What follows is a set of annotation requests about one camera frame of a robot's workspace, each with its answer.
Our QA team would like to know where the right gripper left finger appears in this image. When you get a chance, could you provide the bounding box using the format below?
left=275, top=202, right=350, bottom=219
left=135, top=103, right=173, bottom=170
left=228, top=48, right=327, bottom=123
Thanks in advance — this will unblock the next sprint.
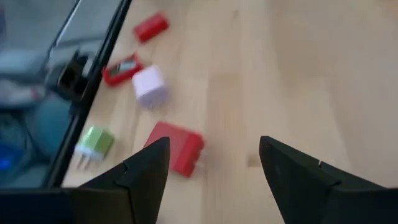
left=0, top=136, right=171, bottom=224

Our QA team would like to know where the teal round seat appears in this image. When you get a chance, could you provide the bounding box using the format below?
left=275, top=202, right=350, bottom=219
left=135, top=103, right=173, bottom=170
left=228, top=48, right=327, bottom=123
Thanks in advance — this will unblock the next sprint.
left=24, top=95, right=75, bottom=158

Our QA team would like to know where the green wall charger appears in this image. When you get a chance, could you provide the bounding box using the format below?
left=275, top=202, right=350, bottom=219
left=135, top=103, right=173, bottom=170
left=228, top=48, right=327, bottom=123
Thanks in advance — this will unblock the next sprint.
left=73, top=124, right=116, bottom=171

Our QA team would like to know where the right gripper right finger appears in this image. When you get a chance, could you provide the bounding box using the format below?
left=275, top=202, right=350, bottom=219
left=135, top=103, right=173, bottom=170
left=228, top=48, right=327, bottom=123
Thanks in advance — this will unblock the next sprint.
left=259, top=135, right=398, bottom=224

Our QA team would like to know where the black table frame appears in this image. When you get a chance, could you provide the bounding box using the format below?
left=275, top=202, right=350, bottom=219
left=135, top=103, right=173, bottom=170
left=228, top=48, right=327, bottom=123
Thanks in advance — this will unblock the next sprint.
left=46, top=0, right=133, bottom=189

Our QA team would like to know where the red framed case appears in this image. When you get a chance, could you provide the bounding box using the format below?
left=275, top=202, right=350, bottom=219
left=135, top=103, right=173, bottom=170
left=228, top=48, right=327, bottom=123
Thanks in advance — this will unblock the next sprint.
left=101, top=52, right=144, bottom=88

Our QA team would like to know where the red flat box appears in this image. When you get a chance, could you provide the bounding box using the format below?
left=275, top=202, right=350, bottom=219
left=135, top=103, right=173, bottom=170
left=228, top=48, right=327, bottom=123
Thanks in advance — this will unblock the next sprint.
left=132, top=11, right=171, bottom=44

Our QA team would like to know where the red four-port charger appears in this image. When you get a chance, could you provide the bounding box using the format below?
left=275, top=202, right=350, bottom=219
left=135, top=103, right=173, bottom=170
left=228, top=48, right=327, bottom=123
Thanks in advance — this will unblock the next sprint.
left=144, top=120, right=206, bottom=179

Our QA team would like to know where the pink labelled charger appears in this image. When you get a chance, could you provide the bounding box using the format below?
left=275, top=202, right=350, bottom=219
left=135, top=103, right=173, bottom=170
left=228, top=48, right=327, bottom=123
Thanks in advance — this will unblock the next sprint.
left=131, top=64, right=170, bottom=110

